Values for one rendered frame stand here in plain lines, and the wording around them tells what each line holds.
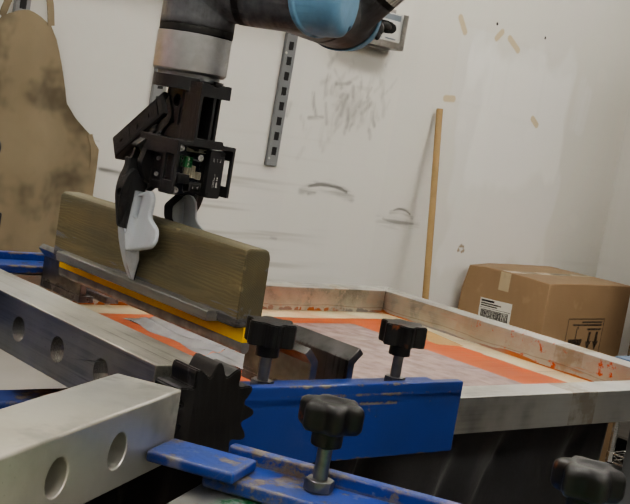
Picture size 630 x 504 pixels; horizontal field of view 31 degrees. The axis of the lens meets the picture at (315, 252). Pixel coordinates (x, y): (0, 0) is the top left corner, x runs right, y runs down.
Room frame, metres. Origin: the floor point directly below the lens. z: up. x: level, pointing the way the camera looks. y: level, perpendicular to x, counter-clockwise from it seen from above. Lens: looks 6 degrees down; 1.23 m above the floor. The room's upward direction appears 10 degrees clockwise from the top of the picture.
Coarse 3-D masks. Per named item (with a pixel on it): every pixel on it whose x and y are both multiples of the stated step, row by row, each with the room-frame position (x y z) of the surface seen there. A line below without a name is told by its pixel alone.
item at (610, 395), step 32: (288, 288) 1.67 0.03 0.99; (320, 288) 1.71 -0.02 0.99; (352, 288) 1.76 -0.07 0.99; (384, 288) 1.83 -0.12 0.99; (416, 320) 1.75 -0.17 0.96; (448, 320) 1.70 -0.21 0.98; (480, 320) 1.66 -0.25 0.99; (512, 352) 1.60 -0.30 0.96; (544, 352) 1.57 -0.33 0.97; (576, 352) 1.53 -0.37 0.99; (544, 384) 1.25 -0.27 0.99; (576, 384) 1.28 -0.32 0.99; (608, 384) 1.31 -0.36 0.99; (480, 416) 1.13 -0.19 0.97; (512, 416) 1.16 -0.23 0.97; (544, 416) 1.20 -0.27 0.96; (576, 416) 1.24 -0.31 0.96; (608, 416) 1.28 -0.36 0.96
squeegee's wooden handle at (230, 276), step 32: (64, 192) 1.32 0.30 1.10; (64, 224) 1.31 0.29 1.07; (96, 224) 1.26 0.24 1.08; (160, 224) 1.17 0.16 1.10; (96, 256) 1.25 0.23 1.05; (160, 256) 1.16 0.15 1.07; (192, 256) 1.12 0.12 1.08; (224, 256) 1.08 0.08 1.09; (256, 256) 1.06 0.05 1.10; (192, 288) 1.11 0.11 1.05; (224, 288) 1.07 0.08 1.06; (256, 288) 1.07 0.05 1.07; (224, 320) 1.07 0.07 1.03
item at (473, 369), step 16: (368, 368) 1.34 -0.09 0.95; (384, 368) 1.36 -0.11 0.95; (416, 368) 1.39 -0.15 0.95; (432, 368) 1.41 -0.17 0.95; (448, 368) 1.43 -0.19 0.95; (464, 368) 1.45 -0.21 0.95; (480, 368) 1.47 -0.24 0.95; (496, 368) 1.49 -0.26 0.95; (512, 368) 1.51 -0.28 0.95; (464, 384) 1.35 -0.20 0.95; (480, 384) 1.36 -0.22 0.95; (496, 384) 1.38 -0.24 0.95; (512, 384) 1.40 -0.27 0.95
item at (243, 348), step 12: (72, 276) 1.30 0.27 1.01; (96, 288) 1.26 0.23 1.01; (108, 288) 1.25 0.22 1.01; (120, 300) 1.23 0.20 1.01; (132, 300) 1.21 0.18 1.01; (156, 312) 1.17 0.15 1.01; (168, 312) 1.16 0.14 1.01; (180, 324) 1.14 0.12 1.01; (192, 324) 1.12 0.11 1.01; (204, 336) 1.11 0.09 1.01; (216, 336) 1.09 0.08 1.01; (240, 348) 1.06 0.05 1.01
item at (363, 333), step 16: (128, 320) 1.39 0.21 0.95; (304, 320) 1.60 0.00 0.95; (320, 320) 1.63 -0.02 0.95; (336, 320) 1.65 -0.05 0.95; (352, 320) 1.68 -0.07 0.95; (368, 320) 1.70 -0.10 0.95; (160, 336) 1.32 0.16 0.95; (336, 336) 1.52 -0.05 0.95; (352, 336) 1.54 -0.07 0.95; (368, 336) 1.56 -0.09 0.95; (192, 352) 1.27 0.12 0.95; (368, 352) 1.44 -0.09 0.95; (384, 352) 1.46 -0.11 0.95; (416, 352) 1.50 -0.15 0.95; (432, 352) 1.52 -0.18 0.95; (448, 352) 1.54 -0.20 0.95; (464, 352) 1.57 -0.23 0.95
